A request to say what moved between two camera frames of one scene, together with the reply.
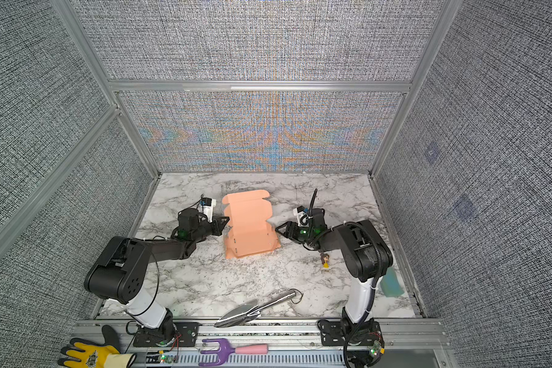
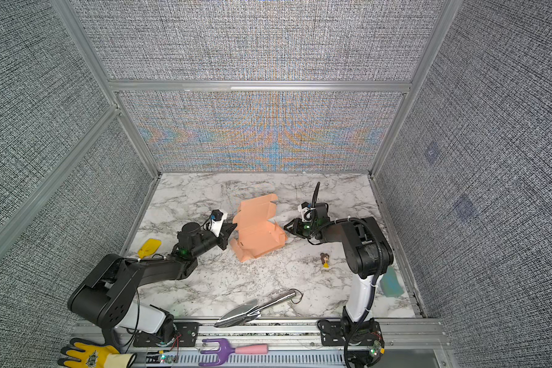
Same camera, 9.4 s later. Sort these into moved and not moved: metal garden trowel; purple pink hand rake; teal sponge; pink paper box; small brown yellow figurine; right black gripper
Moved: right black gripper; pink paper box
Not moved: small brown yellow figurine; purple pink hand rake; metal garden trowel; teal sponge
